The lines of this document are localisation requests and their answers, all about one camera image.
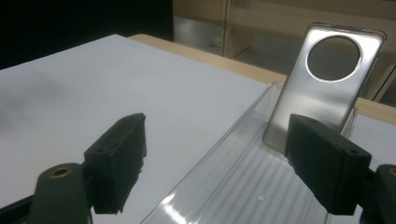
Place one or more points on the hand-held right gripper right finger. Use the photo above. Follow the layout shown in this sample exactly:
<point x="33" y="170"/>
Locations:
<point x="327" y="165"/>

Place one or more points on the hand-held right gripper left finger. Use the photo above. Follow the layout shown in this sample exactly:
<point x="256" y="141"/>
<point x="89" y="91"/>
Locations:
<point x="113" y="168"/>

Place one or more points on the grey metal plate with hole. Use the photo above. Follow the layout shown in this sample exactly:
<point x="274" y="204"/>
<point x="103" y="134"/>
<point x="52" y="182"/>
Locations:
<point x="311" y="102"/>

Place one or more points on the clear plastic tray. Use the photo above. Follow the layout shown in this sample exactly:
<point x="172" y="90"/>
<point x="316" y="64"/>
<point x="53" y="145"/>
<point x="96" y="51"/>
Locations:
<point x="243" y="183"/>

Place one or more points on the white crumpled paper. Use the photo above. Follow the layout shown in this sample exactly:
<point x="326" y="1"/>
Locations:
<point x="216" y="40"/>

